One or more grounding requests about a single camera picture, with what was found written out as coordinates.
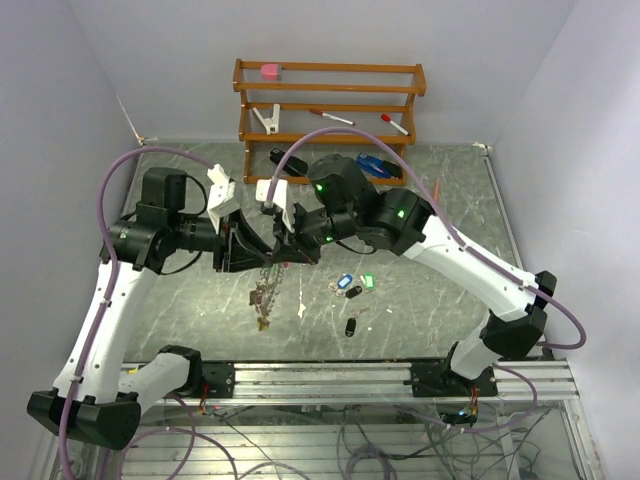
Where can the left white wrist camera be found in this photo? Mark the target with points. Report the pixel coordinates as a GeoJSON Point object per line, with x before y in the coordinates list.
{"type": "Point", "coordinates": [223, 197]}

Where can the black key tag lower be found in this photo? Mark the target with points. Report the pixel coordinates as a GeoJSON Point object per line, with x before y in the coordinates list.
{"type": "Point", "coordinates": [350, 327]}

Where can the black key tag upper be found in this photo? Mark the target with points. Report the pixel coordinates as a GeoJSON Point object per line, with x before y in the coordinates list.
{"type": "Point", "coordinates": [353, 292]}

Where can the blue key tag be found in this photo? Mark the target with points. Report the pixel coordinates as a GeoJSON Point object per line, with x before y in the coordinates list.
{"type": "Point", "coordinates": [344, 281]}

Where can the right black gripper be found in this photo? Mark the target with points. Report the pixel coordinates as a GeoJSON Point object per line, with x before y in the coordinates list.
{"type": "Point", "coordinates": [292, 247]}

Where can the black stapler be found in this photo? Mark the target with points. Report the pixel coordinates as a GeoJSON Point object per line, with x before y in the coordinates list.
{"type": "Point", "coordinates": [294, 167]}

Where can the pink eraser block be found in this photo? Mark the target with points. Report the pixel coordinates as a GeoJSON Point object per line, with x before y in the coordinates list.
{"type": "Point", "coordinates": [271, 72]}

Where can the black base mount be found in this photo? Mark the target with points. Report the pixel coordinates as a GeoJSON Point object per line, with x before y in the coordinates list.
{"type": "Point", "coordinates": [430, 378]}
{"type": "Point", "coordinates": [217, 380]}

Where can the blue stapler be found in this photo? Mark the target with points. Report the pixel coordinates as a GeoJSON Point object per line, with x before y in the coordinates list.
{"type": "Point", "coordinates": [377, 167]}

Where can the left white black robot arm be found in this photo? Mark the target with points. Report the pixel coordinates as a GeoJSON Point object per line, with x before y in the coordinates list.
{"type": "Point", "coordinates": [92, 400]}

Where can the aluminium rail frame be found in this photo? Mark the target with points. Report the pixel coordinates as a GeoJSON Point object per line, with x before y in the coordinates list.
{"type": "Point", "coordinates": [382, 381]}

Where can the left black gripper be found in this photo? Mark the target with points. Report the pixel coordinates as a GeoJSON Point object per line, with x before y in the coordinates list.
{"type": "Point", "coordinates": [246, 249]}

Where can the white clamp tool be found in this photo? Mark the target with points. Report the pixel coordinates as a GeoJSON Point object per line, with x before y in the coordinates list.
{"type": "Point", "coordinates": [270, 124]}

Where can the red capped white marker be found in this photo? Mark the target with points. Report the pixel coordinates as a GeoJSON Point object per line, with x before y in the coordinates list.
{"type": "Point", "coordinates": [386, 118]}

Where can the wooden three-tier rack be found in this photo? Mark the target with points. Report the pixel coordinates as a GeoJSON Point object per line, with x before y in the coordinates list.
{"type": "Point", "coordinates": [358, 92]}

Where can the red white marker pen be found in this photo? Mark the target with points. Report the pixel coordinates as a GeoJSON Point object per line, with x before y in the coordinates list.
{"type": "Point", "coordinates": [332, 117]}

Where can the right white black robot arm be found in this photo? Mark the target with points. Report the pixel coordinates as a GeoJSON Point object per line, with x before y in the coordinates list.
{"type": "Point", "coordinates": [405, 224]}

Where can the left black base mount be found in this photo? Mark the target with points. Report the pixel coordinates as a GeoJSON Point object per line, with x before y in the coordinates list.
{"type": "Point", "coordinates": [217, 380]}

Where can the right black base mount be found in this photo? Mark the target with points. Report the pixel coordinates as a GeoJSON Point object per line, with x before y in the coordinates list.
{"type": "Point", "coordinates": [430, 378]}

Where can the black key tag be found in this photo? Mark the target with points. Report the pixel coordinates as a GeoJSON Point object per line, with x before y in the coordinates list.
{"type": "Point", "coordinates": [353, 292]}
{"type": "Point", "coordinates": [350, 327]}

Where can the green key tag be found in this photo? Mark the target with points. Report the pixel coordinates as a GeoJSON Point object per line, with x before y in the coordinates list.
{"type": "Point", "coordinates": [369, 281]}

